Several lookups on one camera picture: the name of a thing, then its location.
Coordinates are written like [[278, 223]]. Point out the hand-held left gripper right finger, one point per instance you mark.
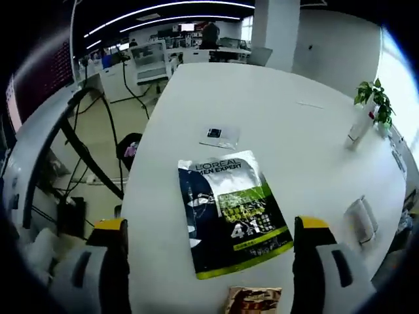
[[327, 281]]

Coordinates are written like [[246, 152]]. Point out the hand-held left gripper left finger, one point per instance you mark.
[[82, 281]]

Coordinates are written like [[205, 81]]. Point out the gold skincare sachet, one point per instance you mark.
[[252, 301]]

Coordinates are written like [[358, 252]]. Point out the green black skincare sachet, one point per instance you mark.
[[235, 209]]

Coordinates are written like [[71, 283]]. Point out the white skincare tube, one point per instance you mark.
[[358, 127]]

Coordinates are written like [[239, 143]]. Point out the black computer case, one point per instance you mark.
[[70, 216]]

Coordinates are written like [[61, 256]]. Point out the black office chair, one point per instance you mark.
[[122, 163]]

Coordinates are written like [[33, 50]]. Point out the small clear plastic bag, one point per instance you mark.
[[226, 137]]

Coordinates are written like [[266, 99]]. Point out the green potted plant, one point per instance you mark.
[[381, 101]]

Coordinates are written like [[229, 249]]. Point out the white glass-front cabinet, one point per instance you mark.
[[149, 70]]

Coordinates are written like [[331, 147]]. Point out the grey chair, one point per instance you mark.
[[260, 56]]

